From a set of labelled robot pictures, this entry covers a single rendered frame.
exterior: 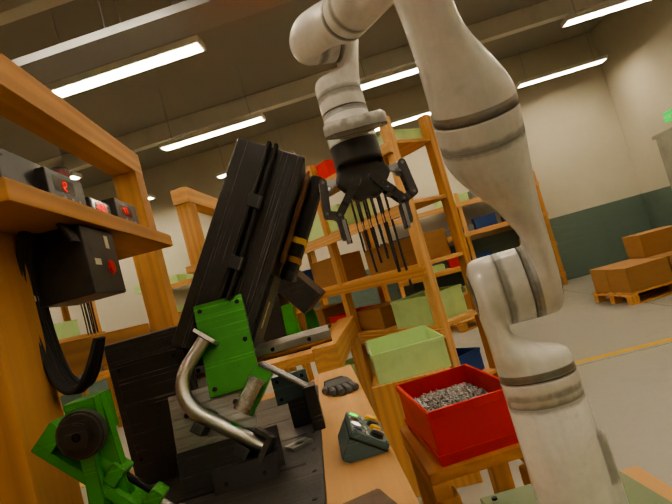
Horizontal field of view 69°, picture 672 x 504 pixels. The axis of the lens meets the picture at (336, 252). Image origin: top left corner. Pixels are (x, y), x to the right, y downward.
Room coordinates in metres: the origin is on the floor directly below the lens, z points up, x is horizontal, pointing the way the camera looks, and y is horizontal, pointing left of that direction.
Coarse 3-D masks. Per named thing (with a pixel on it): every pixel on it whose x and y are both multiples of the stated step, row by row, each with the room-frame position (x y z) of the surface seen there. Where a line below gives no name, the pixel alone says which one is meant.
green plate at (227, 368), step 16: (208, 304) 1.12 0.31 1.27; (224, 304) 1.12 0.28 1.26; (240, 304) 1.12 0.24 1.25; (208, 320) 1.11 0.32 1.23; (224, 320) 1.11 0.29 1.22; (240, 320) 1.11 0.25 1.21; (224, 336) 1.10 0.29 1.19; (240, 336) 1.10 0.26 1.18; (208, 352) 1.09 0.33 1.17; (224, 352) 1.09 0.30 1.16; (240, 352) 1.09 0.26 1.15; (208, 368) 1.08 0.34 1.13; (224, 368) 1.08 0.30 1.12; (240, 368) 1.08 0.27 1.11; (208, 384) 1.07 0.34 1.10; (224, 384) 1.07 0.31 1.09; (240, 384) 1.07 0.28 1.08
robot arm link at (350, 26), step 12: (324, 0) 0.64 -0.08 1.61; (336, 0) 0.60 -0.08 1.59; (348, 0) 0.58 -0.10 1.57; (360, 0) 0.58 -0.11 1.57; (372, 0) 0.57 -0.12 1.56; (384, 0) 0.57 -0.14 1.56; (324, 12) 0.63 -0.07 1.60; (336, 12) 0.61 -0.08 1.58; (348, 12) 0.60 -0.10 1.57; (360, 12) 0.59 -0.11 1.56; (372, 12) 0.59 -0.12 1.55; (384, 12) 0.60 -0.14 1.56; (336, 24) 0.63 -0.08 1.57; (348, 24) 0.62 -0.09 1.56; (360, 24) 0.61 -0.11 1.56; (372, 24) 0.63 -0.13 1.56; (348, 36) 0.65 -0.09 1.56
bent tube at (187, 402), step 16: (208, 336) 1.06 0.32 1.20; (192, 352) 1.05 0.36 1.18; (192, 368) 1.05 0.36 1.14; (176, 384) 1.04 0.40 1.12; (192, 400) 1.03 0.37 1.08; (192, 416) 1.02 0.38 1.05; (208, 416) 1.02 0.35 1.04; (224, 432) 1.01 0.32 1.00; (240, 432) 1.01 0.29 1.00; (256, 448) 1.00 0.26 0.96
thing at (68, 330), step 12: (96, 312) 7.15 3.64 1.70; (60, 324) 6.38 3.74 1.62; (72, 324) 6.60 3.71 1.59; (96, 324) 7.02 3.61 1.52; (60, 336) 6.33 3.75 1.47; (72, 336) 6.54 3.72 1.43; (84, 336) 6.69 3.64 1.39; (108, 372) 7.02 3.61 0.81; (108, 384) 7.12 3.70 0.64; (120, 420) 7.11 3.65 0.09
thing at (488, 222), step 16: (464, 192) 9.26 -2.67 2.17; (544, 208) 9.07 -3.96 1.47; (464, 224) 9.21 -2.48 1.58; (480, 224) 9.25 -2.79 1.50; (496, 224) 9.16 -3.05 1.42; (448, 240) 9.20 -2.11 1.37; (480, 256) 9.25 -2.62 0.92; (448, 272) 9.22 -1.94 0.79; (560, 272) 9.08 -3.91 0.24; (400, 288) 9.35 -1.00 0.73; (464, 288) 9.41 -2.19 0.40
